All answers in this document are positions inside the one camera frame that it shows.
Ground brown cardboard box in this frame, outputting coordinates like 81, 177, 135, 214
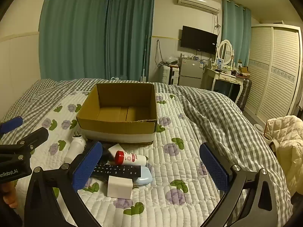
76, 83, 159, 146

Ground narrow teal curtain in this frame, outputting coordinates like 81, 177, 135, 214
223, 0, 252, 67

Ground person's left hand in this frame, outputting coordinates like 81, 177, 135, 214
0, 182, 18, 209

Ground dark checkered suitcase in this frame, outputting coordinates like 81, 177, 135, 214
236, 78, 253, 111

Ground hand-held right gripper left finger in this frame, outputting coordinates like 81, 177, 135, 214
24, 141, 104, 227

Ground grey small fridge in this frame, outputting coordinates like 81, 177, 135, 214
178, 57, 209, 89

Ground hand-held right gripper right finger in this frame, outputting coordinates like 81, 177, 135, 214
199, 142, 278, 227

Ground white tube with red cap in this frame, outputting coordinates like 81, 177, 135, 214
115, 150, 148, 166

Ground hanging black cables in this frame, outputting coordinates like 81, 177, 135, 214
154, 40, 166, 67

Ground white pole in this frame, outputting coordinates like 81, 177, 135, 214
141, 35, 149, 81

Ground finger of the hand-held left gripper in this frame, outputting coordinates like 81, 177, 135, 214
0, 116, 23, 136
13, 127, 49, 156

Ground oval white mirror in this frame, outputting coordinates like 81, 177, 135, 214
216, 39, 234, 66

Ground light blue case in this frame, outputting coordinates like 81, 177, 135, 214
133, 166, 152, 186

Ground white air conditioner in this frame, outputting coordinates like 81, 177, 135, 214
176, 0, 222, 14

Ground cream quilted jacket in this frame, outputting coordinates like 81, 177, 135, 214
263, 115, 303, 195

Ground white floral quilt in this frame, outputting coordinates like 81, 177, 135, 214
14, 91, 228, 227

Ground small white box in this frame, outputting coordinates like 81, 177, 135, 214
108, 143, 126, 158

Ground white plastic bottle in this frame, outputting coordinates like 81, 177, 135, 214
64, 132, 86, 163

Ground white charger adapter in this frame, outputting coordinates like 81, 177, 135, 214
107, 175, 134, 199

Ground white suitcase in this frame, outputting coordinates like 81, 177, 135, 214
162, 64, 180, 86

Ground black remote control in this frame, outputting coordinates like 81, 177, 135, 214
91, 164, 142, 178

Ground black wall television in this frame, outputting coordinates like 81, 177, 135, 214
180, 26, 218, 55

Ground white dressing table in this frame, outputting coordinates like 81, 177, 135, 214
203, 67, 246, 103

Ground wide teal curtain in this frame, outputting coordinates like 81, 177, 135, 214
38, 0, 111, 82

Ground white louvred wardrobe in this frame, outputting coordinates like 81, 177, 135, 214
245, 24, 303, 123

